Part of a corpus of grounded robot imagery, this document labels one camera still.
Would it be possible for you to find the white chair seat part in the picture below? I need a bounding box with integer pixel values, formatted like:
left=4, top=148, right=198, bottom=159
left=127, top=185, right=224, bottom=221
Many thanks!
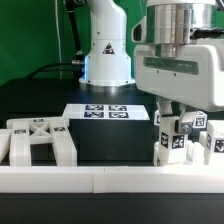
left=152, top=139, right=224, bottom=168

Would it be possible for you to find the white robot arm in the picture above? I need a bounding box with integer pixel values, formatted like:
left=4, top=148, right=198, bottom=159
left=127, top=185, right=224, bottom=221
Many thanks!
left=81, top=0, right=224, bottom=125

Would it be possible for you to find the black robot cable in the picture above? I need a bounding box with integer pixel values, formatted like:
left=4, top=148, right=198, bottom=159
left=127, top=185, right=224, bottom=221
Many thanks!
left=25, top=0, right=86, bottom=80

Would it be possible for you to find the white marker base plate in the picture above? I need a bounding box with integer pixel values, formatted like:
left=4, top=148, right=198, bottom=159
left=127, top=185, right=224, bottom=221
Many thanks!
left=63, top=104, right=150, bottom=120

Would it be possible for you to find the grey braided wrist cable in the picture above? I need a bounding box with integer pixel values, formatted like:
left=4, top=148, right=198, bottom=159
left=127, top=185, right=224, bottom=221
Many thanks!
left=190, top=27, right=224, bottom=40

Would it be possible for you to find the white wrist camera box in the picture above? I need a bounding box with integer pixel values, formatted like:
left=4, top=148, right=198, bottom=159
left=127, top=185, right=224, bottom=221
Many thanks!
left=131, top=16, right=147, bottom=43

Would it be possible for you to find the white thin cable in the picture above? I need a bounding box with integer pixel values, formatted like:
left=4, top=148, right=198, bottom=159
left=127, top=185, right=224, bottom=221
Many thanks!
left=54, top=0, right=64, bottom=80

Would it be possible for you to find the white chair back frame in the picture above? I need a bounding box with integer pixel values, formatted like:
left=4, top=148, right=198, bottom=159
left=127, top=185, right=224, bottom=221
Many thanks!
left=0, top=117, right=77, bottom=167

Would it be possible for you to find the white front fence bar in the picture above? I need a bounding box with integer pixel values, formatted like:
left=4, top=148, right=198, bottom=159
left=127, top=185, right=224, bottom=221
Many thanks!
left=0, top=166, right=224, bottom=193

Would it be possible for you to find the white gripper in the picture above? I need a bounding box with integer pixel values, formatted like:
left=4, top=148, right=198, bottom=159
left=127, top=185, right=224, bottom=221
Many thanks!
left=134, top=39, right=224, bottom=135

